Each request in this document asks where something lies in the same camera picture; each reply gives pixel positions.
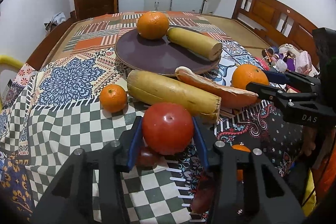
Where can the patterned patchwork cloth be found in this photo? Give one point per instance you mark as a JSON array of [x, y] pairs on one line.
[[56, 110]]

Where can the small dark red fruit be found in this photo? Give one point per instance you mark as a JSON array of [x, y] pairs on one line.
[[147, 158]]

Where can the striped patchwork blanket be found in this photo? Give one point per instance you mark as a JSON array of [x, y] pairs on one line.
[[105, 30]]

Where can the yellow foam tube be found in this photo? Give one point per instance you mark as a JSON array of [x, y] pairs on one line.
[[10, 66]]

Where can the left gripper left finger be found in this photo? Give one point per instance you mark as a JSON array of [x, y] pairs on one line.
[[130, 144]]

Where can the dark purple plate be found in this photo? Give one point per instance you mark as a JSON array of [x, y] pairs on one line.
[[159, 56]]

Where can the red tomato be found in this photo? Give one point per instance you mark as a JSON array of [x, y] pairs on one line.
[[167, 128]]

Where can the long yellow banana piece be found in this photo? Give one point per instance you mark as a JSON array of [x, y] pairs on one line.
[[152, 88]]

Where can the orange on plate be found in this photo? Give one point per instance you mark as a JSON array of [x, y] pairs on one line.
[[152, 25]]

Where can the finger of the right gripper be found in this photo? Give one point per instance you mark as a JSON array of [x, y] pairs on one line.
[[276, 77], [266, 92]]

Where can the small orange mandarin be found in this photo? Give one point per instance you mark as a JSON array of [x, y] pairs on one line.
[[113, 98]]

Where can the large orange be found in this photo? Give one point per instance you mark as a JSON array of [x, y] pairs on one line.
[[247, 73]]

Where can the banana piece on plate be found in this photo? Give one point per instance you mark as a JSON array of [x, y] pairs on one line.
[[195, 42]]

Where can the wooden bed headboard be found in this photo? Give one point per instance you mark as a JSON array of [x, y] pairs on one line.
[[277, 23]]

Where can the small orange under gripper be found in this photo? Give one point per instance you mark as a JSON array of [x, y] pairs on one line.
[[243, 164]]

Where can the pile of toys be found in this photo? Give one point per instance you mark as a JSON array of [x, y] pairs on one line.
[[287, 58]]

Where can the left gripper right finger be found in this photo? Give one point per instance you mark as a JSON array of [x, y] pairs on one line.
[[209, 149]]

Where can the clothes heap in corner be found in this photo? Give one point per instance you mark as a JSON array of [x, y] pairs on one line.
[[56, 20]]

